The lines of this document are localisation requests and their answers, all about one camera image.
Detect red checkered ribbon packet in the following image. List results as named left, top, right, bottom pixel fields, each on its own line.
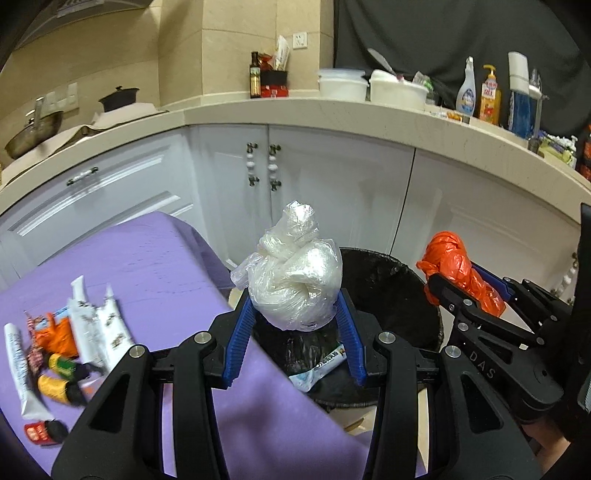
left=23, top=311, right=47, bottom=384

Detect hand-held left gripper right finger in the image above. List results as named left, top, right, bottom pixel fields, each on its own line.
left=335, top=287, right=543, bottom=480

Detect spatula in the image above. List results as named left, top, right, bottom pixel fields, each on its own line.
left=367, top=47, right=399, bottom=77

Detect black pot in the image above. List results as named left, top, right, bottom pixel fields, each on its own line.
left=98, top=85, right=140, bottom=112

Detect white packet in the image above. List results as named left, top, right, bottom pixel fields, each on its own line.
left=275, top=36, right=293, bottom=72

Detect small yellow bottle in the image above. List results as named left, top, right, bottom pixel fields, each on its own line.
left=37, top=374, right=86, bottom=408
left=46, top=353, right=93, bottom=381

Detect yellow sponge pack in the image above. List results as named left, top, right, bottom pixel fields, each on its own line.
left=537, top=133, right=579, bottom=168

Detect red and black box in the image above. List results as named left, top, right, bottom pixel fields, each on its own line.
left=260, top=69, right=290, bottom=98

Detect white cloth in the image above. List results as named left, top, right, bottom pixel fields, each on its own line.
left=85, top=102, right=170, bottom=132

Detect person's right forearm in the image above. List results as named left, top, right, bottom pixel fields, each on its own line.
left=524, top=420, right=573, bottom=480

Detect black trash bin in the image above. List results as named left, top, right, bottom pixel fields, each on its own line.
left=252, top=247, right=444, bottom=411

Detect white spray bottle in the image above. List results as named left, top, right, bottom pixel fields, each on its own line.
left=455, top=56, right=477, bottom=123

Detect metal wok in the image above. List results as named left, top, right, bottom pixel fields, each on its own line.
left=4, top=97, right=64, bottom=158

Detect cabinet door handle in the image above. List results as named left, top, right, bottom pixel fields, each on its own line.
left=269, top=144, right=283, bottom=192
left=246, top=143, right=260, bottom=186

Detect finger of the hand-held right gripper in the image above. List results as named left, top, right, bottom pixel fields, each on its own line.
left=471, top=262, right=573, bottom=333
left=425, top=274, right=543, bottom=349

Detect dark cloth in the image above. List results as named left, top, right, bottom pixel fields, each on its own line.
left=333, top=0, right=591, bottom=139

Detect small red bottle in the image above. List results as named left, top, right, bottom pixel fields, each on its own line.
left=24, top=418, right=70, bottom=448

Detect orange plastic bag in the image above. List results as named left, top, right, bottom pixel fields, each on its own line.
left=416, top=231, right=505, bottom=317

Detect white tube in bin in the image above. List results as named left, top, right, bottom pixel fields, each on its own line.
left=288, top=345, right=347, bottom=392

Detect white plastic container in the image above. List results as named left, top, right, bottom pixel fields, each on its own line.
left=369, top=69, right=429, bottom=112

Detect white plastic bag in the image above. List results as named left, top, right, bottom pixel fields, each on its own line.
left=230, top=200, right=345, bottom=332

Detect orange packet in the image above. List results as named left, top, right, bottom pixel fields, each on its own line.
left=34, top=318, right=79, bottom=361

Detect white cabinet door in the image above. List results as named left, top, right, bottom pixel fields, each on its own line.
left=268, top=126, right=416, bottom=268
left=392, top=147, right=583, bottom=333
left=185, top=124, right=274, bottom=275

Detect dark glass bottle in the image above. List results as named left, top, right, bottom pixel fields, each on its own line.
left=249, top=51, right=262, bottom=99

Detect blue bottle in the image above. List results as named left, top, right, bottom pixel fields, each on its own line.
left=508, top=89, right=537, bottom=139

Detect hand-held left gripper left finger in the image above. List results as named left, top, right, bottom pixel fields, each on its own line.
left=51, top=288, right=254, bottom=480

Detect orange soap pump bottle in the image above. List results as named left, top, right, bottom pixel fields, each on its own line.
left=479, top=65, right=502, bottom=126

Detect purple tablecloth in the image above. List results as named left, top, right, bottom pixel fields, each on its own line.
left=0, top=211, right=426, bottom=480

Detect white cabinet drawer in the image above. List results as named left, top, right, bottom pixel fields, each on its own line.
left=0, top=131, right=201, bottom=259

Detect wall switches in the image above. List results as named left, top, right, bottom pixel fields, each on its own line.
left=45, top=83, right=79, bottom=110

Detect range hood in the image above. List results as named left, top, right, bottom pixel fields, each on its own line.
left=55, top=0, right=108, bottom=18

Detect long white tube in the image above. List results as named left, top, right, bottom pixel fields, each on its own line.
left=4, top=323, right=49, bottom=418

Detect white lidded container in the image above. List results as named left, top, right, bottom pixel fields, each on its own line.
left=318, top=68, right=369, bottom=102

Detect drawer handle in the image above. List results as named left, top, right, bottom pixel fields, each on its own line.
left=66, top=167, right=99, bottom=186

